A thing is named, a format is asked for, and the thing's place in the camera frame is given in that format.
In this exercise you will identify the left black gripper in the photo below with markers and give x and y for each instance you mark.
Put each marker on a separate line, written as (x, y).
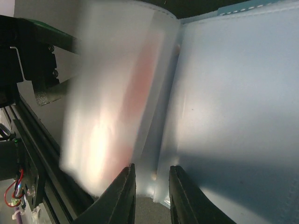
(26, 53)

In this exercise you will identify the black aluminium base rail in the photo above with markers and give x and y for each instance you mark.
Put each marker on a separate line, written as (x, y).
(64, 199)

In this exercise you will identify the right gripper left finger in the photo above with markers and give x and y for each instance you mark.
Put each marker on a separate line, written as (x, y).
(117, 204)

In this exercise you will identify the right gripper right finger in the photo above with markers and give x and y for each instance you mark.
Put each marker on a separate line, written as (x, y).
(189, 205)

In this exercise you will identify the blue card holder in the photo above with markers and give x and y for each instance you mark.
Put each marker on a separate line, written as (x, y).
(224, 104)

